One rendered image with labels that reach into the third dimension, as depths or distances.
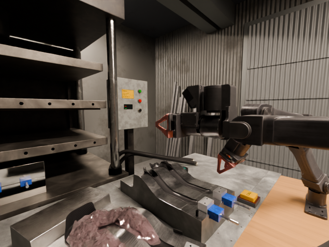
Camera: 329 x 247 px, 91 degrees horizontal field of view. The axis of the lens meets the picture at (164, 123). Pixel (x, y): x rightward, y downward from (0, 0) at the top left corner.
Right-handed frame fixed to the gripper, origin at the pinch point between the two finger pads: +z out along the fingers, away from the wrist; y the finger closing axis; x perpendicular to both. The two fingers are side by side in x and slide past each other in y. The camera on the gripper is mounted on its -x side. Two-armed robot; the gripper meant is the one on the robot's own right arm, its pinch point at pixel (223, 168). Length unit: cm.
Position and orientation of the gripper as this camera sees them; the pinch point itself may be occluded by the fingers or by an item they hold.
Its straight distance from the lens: 69.1
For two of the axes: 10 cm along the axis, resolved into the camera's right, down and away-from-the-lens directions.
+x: 6.1, 5.6, -5.6
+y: -7.1, 0.6, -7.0
